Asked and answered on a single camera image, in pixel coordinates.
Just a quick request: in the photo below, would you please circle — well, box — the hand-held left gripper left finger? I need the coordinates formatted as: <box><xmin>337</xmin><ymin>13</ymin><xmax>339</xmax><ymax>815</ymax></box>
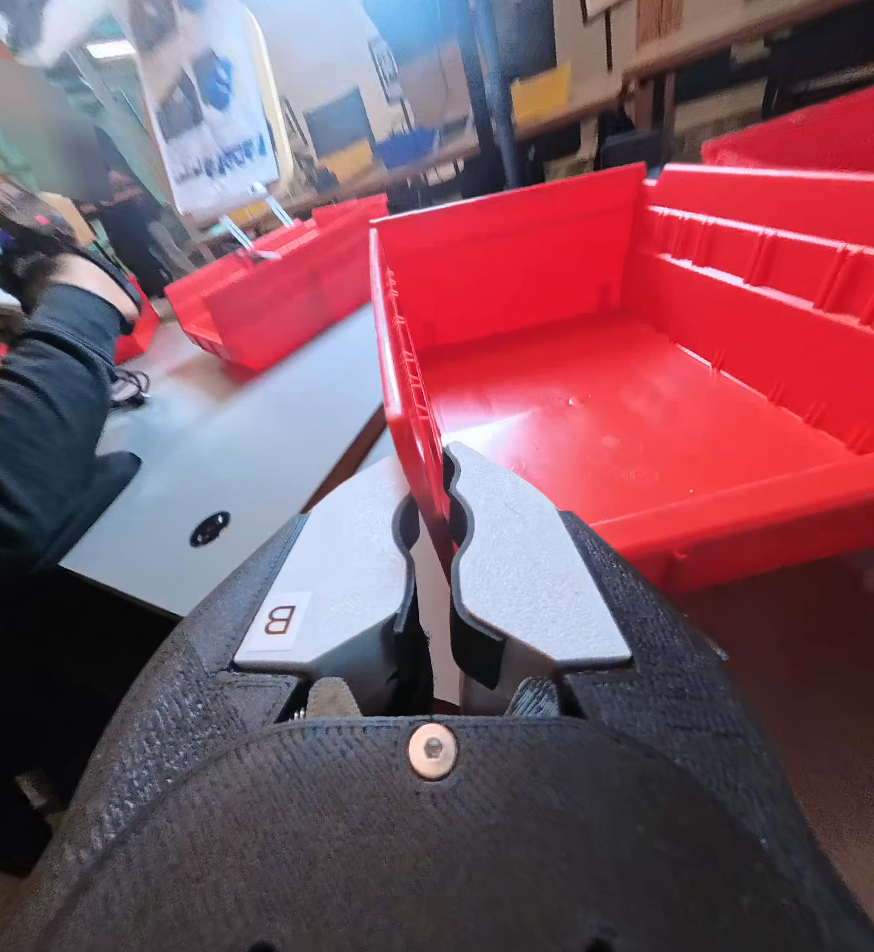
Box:
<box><xmin>232</xmin><ymin>454</ymin><xmax>421</xmax><ymax>716</ymax></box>

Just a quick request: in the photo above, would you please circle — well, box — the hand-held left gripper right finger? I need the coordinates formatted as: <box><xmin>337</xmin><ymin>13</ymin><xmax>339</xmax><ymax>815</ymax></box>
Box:
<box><xmin>442</xmin><ymin>442</ymin><xmax>632</xmax><ymax>716</ymax></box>

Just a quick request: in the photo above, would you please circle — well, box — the red plastic bin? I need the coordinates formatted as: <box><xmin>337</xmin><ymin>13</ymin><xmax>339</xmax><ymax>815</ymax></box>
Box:
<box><xmin>368</xmin><ymin>162</ymin><xmax>874</xmax><ymax>597</ymax></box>
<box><xmin>164</xmin><ymin>253</ymin><xmax>252</xmax><ymax>358</ymax></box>
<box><xmin>703</xmin><ymin>75</ymin><xmax>874</xmax><ymax>176</ymax></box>
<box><xmin>201</xmin><ymin>195</ymin><xmax>389</xmax><ymax>373</ymax></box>

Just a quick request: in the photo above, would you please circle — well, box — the instruction poster on stand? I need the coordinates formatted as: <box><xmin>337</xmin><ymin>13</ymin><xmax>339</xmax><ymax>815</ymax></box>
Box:
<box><xmin>130</xmin><ymin>0</ymin><xmax>292</xmax><ymax>259</ymax></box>

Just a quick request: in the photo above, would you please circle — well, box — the dark metal pole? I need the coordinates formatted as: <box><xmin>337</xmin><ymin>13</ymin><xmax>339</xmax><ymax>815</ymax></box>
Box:
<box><xmin>458</xmin><ymin>0</ymin><xmax>521</xmax><ymax>192</ymax></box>

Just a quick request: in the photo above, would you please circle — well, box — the black cable grommet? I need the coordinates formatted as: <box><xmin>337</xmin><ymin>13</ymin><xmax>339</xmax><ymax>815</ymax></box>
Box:
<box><xmin>188</xmin><ymin>509</ymin><xmax>232</xmax><ymax>551</ymax></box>

